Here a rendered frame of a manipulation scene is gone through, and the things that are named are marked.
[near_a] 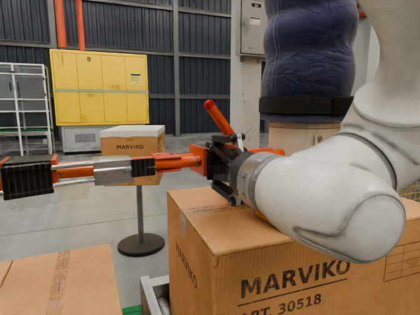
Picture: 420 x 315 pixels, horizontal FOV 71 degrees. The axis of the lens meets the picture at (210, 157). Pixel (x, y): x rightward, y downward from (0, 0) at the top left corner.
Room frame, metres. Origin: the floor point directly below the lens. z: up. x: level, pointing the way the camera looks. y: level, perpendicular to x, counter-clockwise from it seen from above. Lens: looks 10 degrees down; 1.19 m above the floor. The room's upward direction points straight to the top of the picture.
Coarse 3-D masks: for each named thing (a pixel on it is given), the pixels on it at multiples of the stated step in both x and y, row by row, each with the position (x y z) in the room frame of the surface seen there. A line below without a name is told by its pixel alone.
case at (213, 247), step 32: (192, 192) 0.81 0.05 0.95; (192, 224) 0.59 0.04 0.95; (224, 224) 0.58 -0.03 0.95; (256, 224) 0.58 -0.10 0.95; (416, 224) 0.63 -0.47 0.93; (192, 256) 0.58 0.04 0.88; (224, 256) 0.47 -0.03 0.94; (256, 256) 0.49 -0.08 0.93; (288, 256) 0.51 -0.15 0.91; (320, 256) 0.54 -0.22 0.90; (384, 256) 0.60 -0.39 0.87; (416, 256) 0.63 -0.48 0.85; (192, 288) 0.59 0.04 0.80; (224, 288) 0.47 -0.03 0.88; (256, 288) 0.49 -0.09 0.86; (288, 288) 0.52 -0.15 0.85; (320, 288) 0.54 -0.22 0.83; (352, 288) 0.57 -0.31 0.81; (384, 288) 0.60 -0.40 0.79; (416, 288) 0.64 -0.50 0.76
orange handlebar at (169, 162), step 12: (144, 156) 0.60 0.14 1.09; (156, 156) 0.57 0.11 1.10; (168, 156) 0.57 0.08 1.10; (180, 156) 0.58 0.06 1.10; (192, 156) 0.60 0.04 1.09; (72, 168) 0.50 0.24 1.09; (84, 168) 0.51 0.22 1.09; (156, 168) 0.56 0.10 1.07; (168, 168) 0.57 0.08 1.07; (180, 168) 0.58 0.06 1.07
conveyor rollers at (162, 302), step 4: (160, 300) 0.89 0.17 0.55; (164, 300) 0.89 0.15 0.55; (160, 304) 0.87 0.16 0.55; (164, 304) 0.87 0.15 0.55; (168, 304) 0.88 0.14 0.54; (160, 308) 0.85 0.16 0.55; (164, 308) 0.85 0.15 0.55; (168, 308) 0.85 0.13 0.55; (164, 312) 0.83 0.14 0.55; (168, 312) 0.83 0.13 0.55
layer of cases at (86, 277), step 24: (0, 264) 1.12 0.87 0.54; (24, 264) 1.12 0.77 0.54; (48, 264) 1.12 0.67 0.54; (72, 264) 1.12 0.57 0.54; (96, 264) 1.12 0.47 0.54; (0, 288) 0.98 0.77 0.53; (24, 288) 0.96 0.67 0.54; (48, 288) 0.96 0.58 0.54; (72, 288) 0.96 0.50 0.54; (96, 288) 0.96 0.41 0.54; (0, 312) 0.84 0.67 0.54; (24, 312) 0.84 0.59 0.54; (48, 312) 0.84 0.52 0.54; (72, 312) 0.84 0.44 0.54; (96, 312) 0.84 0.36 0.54; (120, 312) 0.84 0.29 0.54
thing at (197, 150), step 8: (192, 144) 0.64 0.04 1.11; (200, 144) 0.67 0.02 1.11; (224, 144) 0.67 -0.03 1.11; (192, 152) 0.64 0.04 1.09; (200, 152) 0.60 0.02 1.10; (208, 152) 0.58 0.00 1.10; (208, 160) 0.59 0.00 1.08; (216, 160) 0.60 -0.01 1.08; (192, 168) 0.64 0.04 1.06; (200, 168) 0.60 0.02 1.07; (208, 168) 0.58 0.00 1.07; (216, 168) 0.59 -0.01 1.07; (224, 168) 0.60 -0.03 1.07
